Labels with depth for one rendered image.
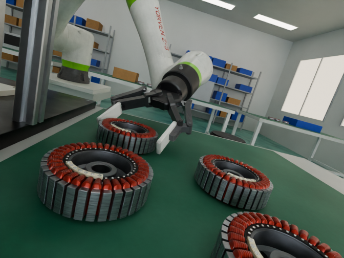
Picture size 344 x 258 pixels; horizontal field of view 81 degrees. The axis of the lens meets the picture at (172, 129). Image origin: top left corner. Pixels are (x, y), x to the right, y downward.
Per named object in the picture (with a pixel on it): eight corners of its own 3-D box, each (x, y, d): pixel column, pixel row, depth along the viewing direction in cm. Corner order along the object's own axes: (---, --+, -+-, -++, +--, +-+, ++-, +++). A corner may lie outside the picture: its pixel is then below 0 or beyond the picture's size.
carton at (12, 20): (12, 25, 601) (12, 17, 596) (24, 28, 606) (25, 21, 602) (2, 21, 562) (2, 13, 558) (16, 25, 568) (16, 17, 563)
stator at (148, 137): (120, 131, 46) (123, 115, 45) (163, 148, 42) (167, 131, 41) (81, 138, 35) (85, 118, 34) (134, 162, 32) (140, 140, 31)
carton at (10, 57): (9, 59, 623) (9, 52, 619) (21, 62, 627) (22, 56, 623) (-1, 58, 584) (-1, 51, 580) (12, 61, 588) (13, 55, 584)
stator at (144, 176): (89, 158, 29) (93, 134, 28) (159, 187, 26) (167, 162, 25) (5, 192, 18) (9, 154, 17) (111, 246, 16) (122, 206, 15)
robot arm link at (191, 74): (170, 57, 55) (202, 64, 52) (169, 94, 62) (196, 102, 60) (159, 64, 51) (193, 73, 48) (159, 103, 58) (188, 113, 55)
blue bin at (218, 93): (211, 98, 694) (214, 90, 688) (221, 100, 699) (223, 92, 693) (214, 99, 654) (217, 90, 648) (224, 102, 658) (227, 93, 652)
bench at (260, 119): (224, 145, 404) (237, 109, 388) (307, 165, 428) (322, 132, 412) (243, 163, 317) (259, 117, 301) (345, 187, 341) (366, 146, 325)
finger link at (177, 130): (179, 125, 42) (192, 130, 41) (168, 140, 39) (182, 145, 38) (179, 120, 41) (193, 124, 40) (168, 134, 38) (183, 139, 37)
